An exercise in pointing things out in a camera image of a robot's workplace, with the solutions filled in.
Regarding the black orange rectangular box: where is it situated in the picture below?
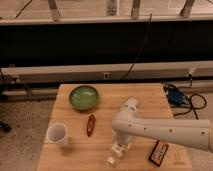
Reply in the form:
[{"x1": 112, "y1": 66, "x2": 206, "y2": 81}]
[{"x1": 149, "y1": 140, "x2": 169, "y2": 167}]

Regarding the red chili pepper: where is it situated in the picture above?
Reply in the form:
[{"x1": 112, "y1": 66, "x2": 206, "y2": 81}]
[{"x1": 87, "y1": 114, "x2": 96, "y2": 137}]

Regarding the white plastic bottle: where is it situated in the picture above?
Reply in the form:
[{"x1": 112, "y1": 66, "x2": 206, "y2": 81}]
[{"x1": 107, "y1": 141, "x2": 131, "y2": 166}]

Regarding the blue power adapter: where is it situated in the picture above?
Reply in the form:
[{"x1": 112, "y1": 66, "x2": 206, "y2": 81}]
[{"x1": 168, "y1": 90, "x2": 183, "y2": 105}]

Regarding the black hanging cable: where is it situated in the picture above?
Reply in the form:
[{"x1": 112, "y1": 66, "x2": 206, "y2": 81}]
[{"x1": 120, "y1": 13, "x2": 153, "y2": 81}]

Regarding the green ceramic bowl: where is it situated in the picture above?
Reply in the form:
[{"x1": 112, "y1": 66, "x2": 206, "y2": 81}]
[{"x1": 69, "y1": 85, "x2": 99, "y2": 111}]

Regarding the translucent plastic cup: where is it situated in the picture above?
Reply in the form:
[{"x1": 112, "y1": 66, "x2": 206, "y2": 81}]
[{"x1": 46, "y1": 123, "x2": 68, "y2": 147}]

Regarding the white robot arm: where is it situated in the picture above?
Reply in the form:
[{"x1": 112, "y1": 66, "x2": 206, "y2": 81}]
[{"x1": 112, "y1": 97, "x2": 213, "y2": 153}]

